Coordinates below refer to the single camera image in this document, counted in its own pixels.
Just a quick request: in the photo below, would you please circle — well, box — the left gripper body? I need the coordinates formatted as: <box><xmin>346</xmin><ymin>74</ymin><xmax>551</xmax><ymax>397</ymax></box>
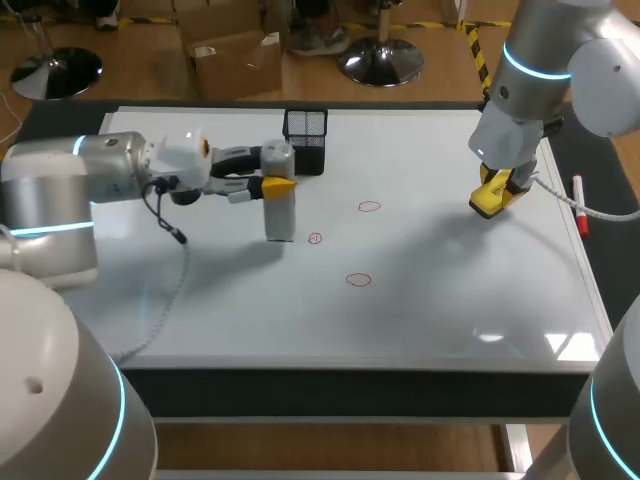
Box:
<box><xmin>143</xmin><ymin>128</ymin><xmax>215</xmax><ymax>207</ymax></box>

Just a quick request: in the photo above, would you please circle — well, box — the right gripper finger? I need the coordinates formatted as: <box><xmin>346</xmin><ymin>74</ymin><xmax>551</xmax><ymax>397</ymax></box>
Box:
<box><xmin>505</xmin><ymin>169</ymin><xmax>533</xmax><ymax>207</ymax></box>
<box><xmin>468</xmin><ymin>163</ymin><xmax>516</xmax><ymax>221</ymax></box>

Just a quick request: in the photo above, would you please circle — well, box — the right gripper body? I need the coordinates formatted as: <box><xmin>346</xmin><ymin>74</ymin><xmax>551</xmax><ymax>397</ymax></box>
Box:
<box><xmin>468</xmin><ymin>102</ymin><xmax>547</xmax><ymax>187</ymax></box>

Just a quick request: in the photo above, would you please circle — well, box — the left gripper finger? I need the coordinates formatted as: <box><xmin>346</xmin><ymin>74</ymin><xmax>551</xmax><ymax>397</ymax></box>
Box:
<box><xmin>209</xmin><ymin>144</ymin><xmax>266</xmax><ymax>180</ymax></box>
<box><xmin>202</xmin><ymin>174</ymin><xmax>298</xmax><ymax>204</ymax></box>

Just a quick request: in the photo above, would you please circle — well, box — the red whiteboard marker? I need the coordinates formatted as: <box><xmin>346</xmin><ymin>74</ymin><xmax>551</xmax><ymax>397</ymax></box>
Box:
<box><xmin>571</xmin><ymin>173</ymin><xmax>591</xmax><ymax>238</ymax></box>

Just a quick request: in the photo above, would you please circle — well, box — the large whiteboard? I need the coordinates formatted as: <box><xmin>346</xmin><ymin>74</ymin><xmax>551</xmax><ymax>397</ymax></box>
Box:
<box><xmin>62</xmin><ymin>106</ymin><xmax>616</xmax><ymax>374</ymax></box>

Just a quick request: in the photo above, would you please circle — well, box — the black mesh cup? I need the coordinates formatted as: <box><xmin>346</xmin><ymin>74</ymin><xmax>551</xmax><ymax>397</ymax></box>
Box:
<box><xmin>281</xmin><ymin>108</ymin><xmax>330</xmax><ymax>177</ymax></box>

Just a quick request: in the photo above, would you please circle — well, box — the cardboard box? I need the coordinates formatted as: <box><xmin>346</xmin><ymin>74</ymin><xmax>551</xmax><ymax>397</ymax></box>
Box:
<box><xmin>175</xmin><ymin>0</ymin><xmax>285</xmax><ymax>102</ymax></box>

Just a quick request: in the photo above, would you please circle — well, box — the grey shoe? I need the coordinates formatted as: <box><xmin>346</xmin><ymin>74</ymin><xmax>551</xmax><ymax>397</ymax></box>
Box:
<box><xmin>286</xmin><ymin>23</ymin><xmax>351</xmax><ymax>57</ymax></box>

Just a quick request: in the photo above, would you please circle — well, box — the chrome chair base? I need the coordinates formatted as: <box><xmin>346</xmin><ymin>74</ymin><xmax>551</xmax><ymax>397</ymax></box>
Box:
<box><xmin>337</xmin><ymin>0</ymin><xmax>426</xmax><ymax>88</ymax></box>
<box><xmin>9</xmin><ymin>46</ymin><xmax>104</xmax><ymax>101</ymax></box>

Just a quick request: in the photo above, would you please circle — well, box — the white cable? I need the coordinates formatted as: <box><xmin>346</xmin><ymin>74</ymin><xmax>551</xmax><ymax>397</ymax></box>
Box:
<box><xmin>110</xmin><ymin>177</ymin><xmax>193</xmax><ymax>363</ymax></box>
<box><xmin>530</xmin><ymin>173</ymin><xmax>640</xmax><ymax>222</ymax></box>

